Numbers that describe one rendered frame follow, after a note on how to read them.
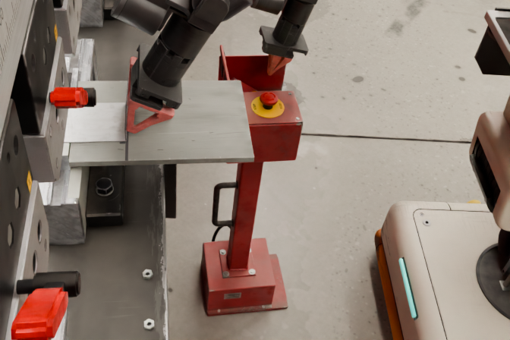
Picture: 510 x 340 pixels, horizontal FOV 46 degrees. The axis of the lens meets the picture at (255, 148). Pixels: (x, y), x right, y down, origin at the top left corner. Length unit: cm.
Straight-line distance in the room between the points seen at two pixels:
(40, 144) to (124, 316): 37
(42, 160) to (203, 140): 37
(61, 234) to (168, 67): 29
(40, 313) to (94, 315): 50
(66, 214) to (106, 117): 16
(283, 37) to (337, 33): 174
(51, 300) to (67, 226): 52
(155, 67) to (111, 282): 31
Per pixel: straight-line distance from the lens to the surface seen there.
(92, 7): 133
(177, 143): 89
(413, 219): 185
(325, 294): 196
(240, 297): 183
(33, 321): 37
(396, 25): 318
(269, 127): 128
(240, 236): 168
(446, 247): 182
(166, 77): 83
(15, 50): 48
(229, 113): 95
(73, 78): 102
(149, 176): 102
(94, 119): 94
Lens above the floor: 163
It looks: 45 degrees down
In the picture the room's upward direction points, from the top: 8 degrees clockwise
